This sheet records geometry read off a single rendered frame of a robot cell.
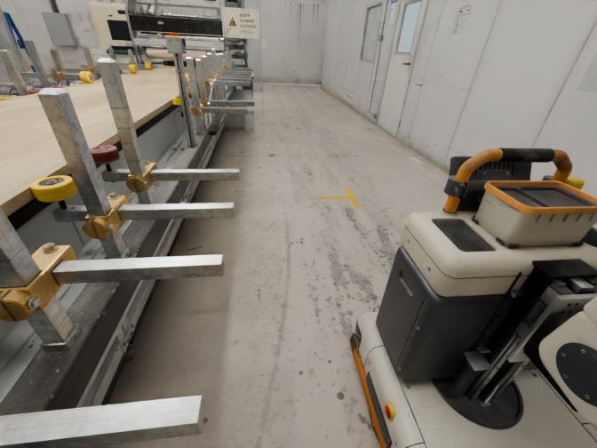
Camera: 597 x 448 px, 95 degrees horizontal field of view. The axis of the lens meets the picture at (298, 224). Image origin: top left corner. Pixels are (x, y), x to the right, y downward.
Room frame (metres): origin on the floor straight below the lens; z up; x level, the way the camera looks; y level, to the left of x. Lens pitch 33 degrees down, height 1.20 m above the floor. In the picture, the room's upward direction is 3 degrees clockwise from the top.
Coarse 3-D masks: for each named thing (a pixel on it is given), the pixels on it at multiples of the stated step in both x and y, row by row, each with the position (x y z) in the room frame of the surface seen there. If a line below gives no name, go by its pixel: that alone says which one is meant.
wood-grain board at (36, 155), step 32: (32, 96) 1.66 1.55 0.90; (96, 96) 1.76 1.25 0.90; (128, 96) 1.82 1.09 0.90; (160, 96) 1.88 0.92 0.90; (0, 128) 1.01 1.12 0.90; (32, 128) 1.03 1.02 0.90; (96, 128) 1.08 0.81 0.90; (0, 160) 0.71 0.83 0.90; (32, 160) 0.72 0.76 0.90; (64, 160) 0.73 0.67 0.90; (0, 192) 0.53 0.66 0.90; (32, 192) 0.56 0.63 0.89
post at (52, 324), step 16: (0, 208) 0.33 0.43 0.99; (0, 224) 0.32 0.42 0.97; (0, 240) 0.30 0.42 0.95; (16, 240) 0.32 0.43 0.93; (0, 256) 0.30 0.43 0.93; (16, 256) 0.31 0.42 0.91; (0, 272) 0.29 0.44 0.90; (16, 272) 0.30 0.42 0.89; (32, 272) 0.32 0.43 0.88; (48, 304) 0.31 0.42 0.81; (32, 320) 0.29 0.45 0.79; (48, 320) 0.30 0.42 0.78; (64, 320) 0.32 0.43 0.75; (48, 336) 0.29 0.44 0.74; (64, 336) 0.30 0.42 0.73
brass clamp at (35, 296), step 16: (32, 256) 0.37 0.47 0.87; (48, 256) 0.37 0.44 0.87; (64, 256) 0.38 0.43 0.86; (48, 272) 0.33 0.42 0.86; (0, 288) 0.29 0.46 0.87; (16, 288) 0.29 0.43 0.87; (32, 288) 0.30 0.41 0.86; (48, 288) 0.32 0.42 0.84; (0, 304) 0.27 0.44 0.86; (16, 304) 0.27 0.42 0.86; (32, 304) 0.28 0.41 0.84; (16, 320) 0.27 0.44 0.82
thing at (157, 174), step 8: (104, 176) 0.81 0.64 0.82; (112, 176) 0.81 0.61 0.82; (120, 176) 0.82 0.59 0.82; (152, 176) 0.83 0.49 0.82; (160, 176) 0.84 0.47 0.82; (168, 176) 0.84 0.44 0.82; (176, 176) 0.85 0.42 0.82; (184, 176) 0.85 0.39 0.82; (192, 176) 0.85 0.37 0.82; (200, 176) 0.86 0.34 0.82; (208, 176) 0.86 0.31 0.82; (216, 176) 0.87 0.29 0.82; (224, 176) 0.87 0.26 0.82; (232, 176) 0.87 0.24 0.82
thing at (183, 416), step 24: (96, 408) 0.14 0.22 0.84; (120, 408) 0.15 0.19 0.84; (144, 408) 0.15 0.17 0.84; (168, 408) 0.15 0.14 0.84; (192, 408) 0.15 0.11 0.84; (0, 432) 0.12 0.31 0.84; (24, 432) 0.12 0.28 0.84; (48, 432) 0.12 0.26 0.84; (72, 432) 0.12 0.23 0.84; (96, 432) 0.12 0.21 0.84; (120, 432) 0.12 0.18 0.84; (144, 432) 0.13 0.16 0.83; (168, 432) 0.13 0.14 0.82; (192, 432) 0.13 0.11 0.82
